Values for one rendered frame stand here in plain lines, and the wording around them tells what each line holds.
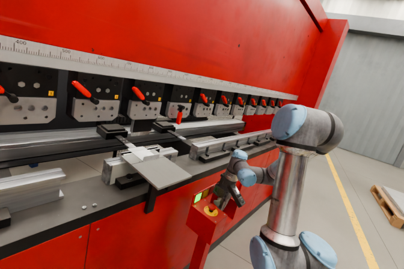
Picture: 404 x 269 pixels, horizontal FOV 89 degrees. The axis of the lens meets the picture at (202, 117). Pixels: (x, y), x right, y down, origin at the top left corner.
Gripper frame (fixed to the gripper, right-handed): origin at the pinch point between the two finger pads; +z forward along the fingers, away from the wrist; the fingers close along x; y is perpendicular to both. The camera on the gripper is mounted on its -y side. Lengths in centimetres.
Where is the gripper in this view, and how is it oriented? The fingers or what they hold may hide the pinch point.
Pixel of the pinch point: (220, 211)
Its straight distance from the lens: 121.9
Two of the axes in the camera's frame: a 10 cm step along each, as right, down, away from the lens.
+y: -7.3, -4.1, 5.5
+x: -6.1, 0.4, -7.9
